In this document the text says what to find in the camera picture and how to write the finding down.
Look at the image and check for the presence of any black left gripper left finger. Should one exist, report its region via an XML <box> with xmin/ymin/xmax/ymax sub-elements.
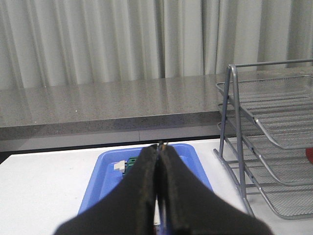
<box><xmin>55</xmin><ymin>144</ymin><xmax>158</xmax><ymax>235</ymax></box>

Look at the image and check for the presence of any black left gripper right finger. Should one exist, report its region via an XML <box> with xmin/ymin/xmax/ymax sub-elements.
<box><xmin>158</xmin><ymin>145</ymin><xmax>272</xmax><ymax>235</ymax></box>

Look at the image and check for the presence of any red emergency stop button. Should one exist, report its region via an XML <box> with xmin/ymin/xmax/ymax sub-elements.
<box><xmin>305</xmin><ymin>147</ymin><xmax>313</xmax><ymax>164</ymax></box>

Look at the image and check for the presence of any blue plastic tray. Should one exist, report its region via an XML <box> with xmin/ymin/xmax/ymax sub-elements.
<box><xmin>78</xmin><ymin>143</ymin><xmax>212</xmax><ymax>214</ymax></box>

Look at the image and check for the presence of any green terminal block module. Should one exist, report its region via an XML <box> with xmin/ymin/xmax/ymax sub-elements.
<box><xmin>113</xmin><ymin>156</ymin><xmax>138</xmax><ymax>176</ymax></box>

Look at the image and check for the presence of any grey stone counter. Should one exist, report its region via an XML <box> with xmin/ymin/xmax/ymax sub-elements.
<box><xmin>0</xmin><ymin>66</ymin><xmax>313</xmax><ymax>141</ymax></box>

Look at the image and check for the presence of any grey pleated curtain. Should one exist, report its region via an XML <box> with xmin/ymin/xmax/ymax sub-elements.
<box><xmin>0</xmin><ymin>0</ymin><xmax>313</xmax><ymax>89</ymax></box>

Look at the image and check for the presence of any silver metal rack frame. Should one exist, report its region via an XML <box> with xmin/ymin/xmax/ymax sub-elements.
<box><xmin>214</xmin><ymin>64</ymin><xmax>313</xmax><ymax>220</ymax></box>

